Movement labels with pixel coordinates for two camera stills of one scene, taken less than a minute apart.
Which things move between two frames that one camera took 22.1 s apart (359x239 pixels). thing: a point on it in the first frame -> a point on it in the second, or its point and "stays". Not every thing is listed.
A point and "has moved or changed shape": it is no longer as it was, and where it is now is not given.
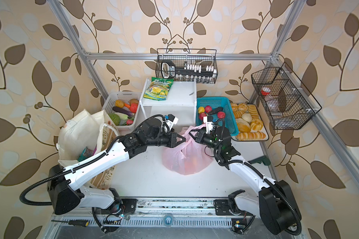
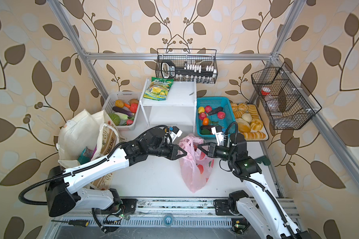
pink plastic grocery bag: (189, 157) has moved or changed shape
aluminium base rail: (164, 212) stays
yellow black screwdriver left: (80, 223) stays
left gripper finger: (174, 135) -> (174, 155)
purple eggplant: (121, 110) stays
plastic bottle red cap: (272, 104) stays
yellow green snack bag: (158, 88) stays
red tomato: (133, 108) stays
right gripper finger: (197, 139) -> (206, 144)
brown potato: (119, 103) stays
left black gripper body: (161, 139) -> (162, 150)
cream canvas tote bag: (84, 129) stays
